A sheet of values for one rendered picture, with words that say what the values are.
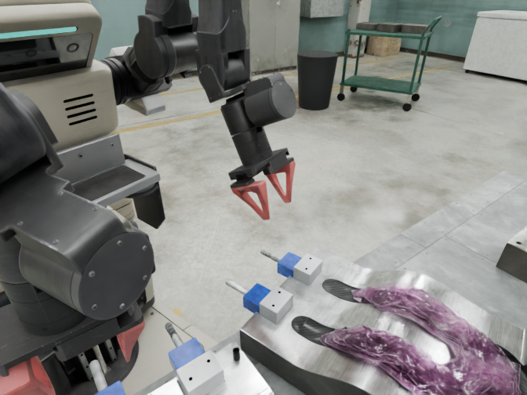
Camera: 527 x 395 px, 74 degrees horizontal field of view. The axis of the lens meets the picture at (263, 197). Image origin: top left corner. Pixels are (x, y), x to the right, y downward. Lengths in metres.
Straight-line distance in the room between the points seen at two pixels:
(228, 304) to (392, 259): 1.09
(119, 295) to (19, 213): 0.08
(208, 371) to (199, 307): 1.30
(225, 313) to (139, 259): 1.52
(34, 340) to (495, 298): 0.78
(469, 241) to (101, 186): 0.83
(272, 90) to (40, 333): 0.39
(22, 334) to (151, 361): 0.98
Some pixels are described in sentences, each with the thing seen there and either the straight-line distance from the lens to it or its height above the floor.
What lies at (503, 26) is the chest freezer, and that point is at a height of 0.76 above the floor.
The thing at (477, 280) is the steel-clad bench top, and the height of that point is 0.80.
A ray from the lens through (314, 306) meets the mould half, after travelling 0.65.
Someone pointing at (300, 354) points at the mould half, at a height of 0.86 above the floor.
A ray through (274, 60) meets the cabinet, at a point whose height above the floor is 0.21.
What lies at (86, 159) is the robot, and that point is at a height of 1.07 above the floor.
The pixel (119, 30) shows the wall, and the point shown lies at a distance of 5.76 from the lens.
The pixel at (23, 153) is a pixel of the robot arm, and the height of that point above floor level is 1.25.
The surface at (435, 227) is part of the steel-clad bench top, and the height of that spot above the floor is 0.80.
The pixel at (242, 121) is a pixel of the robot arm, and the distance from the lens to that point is 0.58.
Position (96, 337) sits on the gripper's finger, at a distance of 0.34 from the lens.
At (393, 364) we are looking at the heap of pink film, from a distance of 0.53.
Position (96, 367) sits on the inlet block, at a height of 0.90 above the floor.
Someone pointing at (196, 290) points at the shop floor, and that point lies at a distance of 1.87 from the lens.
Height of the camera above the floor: 1.34
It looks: 32 degrees down
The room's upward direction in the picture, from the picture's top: straight up
